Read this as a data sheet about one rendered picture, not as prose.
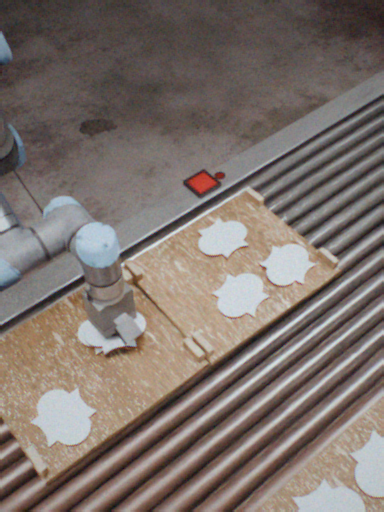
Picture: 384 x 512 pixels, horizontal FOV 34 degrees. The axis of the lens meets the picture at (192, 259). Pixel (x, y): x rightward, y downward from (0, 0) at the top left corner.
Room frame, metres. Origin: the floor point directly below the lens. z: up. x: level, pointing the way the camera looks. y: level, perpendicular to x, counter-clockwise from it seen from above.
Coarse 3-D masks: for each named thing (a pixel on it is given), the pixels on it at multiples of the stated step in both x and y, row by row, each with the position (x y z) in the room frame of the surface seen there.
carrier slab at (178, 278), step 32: (192, 224) 1.09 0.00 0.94; (256, 224) 1.09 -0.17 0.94; (160, 256) 0.99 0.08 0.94; (192, 256) 0.98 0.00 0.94; (256, 256) 0.98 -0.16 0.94; (160, 288) 0.89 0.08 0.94; (192, 288) 0.89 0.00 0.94; (288, 288) 0.88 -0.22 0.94; (192, 320) 0.80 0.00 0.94; (224, 320) 0.79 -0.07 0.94; (256, 320) 0.79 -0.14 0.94; (224, 352) 0.71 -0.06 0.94
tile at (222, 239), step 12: (216, 228) 1.07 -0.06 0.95; (228, 228) 1.07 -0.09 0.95; (240, 228) 1.07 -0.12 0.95; (204, 240) 1.03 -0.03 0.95; (216, 240) 1.03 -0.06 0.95; (228, 240) 1.03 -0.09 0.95; (240, 240) 1.02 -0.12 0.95; (204, 252) 0.99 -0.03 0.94; (216, 252) 0.99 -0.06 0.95; (228, 252) 0.99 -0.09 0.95
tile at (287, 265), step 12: (276, 252) 0.98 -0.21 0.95; (288, 252) 0.98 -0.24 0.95; (300, 252) 0.98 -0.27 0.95; (264, 264) 0.95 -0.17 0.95; (276, 264) 0.95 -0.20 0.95; (288, 264) 0.94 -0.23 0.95; (300, 264) 0.94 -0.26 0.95; (312, 264) 0.94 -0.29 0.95; (276, 276) 0.91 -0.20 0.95; (288, 276) 0.91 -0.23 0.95; (300, 276) 0.91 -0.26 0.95
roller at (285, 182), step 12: (372, 120) 1.52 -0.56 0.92; (360, 132) 1.46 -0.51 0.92; (372, 132) 1.48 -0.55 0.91; (336, 144) 1.41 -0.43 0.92; (348, 144) 1.42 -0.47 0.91; (324, 156) 1.36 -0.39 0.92; (336, 156) 1.38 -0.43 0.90; (300, 168) 1.31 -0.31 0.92; (312, 168) 1.32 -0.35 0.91; (276, 180) 1.27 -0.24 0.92; (288, 180) 1.27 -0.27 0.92; (300, 180) 1.28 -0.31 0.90; (264, 192) 1.22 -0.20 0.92; (276, 192) 1.23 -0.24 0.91; (264, 204) 1.20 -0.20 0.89
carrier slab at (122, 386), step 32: (32, 320) 0.81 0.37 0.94; (64, 320) 0.80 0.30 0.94; (160, 320) 0.80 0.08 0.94; (0, 352) 0.72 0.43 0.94; (32, 352) 0.72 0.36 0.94; (64, 352) 0.72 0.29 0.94; (128, 352) 0.72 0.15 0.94; (160, 352) 0.71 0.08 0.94; (0, 384) 0.64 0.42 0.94; (32, 384) 0.64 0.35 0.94; (64, 384) 0.64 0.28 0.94; (96, 384) 0.64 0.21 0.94; (128, 384) 0.64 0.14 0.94; (160, 384) 0.64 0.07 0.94; (32, 416) 0.57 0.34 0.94; (96, 416) 0.57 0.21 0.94; (128, 416) 0.56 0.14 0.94; (64, 448) 0.50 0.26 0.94; (96, 448) 0.50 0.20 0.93
